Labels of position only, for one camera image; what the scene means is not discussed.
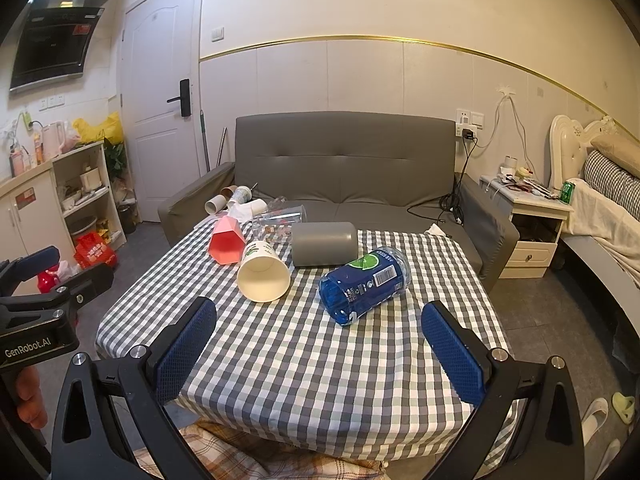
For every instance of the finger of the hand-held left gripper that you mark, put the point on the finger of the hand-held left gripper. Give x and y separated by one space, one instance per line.
90 282
37 262

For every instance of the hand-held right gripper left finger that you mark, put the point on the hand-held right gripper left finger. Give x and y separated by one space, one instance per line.
182 355

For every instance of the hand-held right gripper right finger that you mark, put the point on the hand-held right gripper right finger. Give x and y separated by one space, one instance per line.
452 355

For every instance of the white paper cup leaf print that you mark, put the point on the white paper cup leaf print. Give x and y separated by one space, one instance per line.
262 277

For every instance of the blue plastic cup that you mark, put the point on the blue plastic cup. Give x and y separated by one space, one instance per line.
362 285

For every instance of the pink faceted cup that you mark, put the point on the pink faceted cup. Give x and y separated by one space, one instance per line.
227 242

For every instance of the small white cup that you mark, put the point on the small white cup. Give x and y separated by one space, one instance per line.
216 205

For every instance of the long white cup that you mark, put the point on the long white cup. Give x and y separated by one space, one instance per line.
250 208

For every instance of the brown paper cup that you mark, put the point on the brown paper cup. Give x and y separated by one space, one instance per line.
228 191

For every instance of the clear glass cup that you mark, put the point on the clear glass cup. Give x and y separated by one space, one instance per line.
280 217

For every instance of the white printed paper cup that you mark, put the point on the white printed paper cup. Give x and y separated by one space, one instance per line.
241 195

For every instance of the grey plastic cup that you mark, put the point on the grey plastic cup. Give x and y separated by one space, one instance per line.
322 244

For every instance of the person's left hand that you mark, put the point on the person's left hand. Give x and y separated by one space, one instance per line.
30 400

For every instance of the red plastic bag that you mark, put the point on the red plastic bag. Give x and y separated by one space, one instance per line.
95 252

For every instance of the white kitchen cabinet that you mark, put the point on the white kitchen cabinet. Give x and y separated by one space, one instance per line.
30 220

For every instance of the black trash bin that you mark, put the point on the black trash bin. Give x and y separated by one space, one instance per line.
127 217

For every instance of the white open shelf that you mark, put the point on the white open shelf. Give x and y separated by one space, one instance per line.
107 195

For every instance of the grey checked tablecloth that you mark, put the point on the grey checked tablecloth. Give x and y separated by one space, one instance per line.
300 360

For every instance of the pale pink kettle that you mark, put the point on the pale pink kettle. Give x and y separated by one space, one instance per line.
54 140

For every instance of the white tissue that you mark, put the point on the white tissue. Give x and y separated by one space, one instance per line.
436 230

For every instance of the cream nightstand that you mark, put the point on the cream nightstand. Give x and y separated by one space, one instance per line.
530 255

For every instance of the white door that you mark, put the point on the white door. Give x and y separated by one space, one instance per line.
155 160

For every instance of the yellow plastic bag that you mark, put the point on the yellow plastic bag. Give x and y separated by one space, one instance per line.
100 130

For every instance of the white slipper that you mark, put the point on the white slipper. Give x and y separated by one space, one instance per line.
594 422
612 460

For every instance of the green slipper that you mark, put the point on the green slipper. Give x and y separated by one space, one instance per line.
625 407

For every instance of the green drink can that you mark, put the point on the green drink can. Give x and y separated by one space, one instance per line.
567 193

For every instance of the white bed blanket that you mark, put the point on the white bed blanket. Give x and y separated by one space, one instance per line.
600 220

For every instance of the black door lock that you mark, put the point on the black door lock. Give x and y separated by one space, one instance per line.
184 95

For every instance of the black range hood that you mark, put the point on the black range hood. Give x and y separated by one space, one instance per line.
50 45

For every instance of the grey sofa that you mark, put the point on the grey sofa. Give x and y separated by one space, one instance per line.
340 160

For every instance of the checked pillow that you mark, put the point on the checked pillow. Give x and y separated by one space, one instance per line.
610 177

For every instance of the cream bed headboard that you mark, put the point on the cream bed headboard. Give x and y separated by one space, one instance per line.
565 145

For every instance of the beige pillow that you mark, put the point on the beige pillow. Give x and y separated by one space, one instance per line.
617 152

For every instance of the white wall outlet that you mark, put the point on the white wall outlet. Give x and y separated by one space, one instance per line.
470 119

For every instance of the white light switch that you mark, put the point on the white light switch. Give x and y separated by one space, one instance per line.
217 34

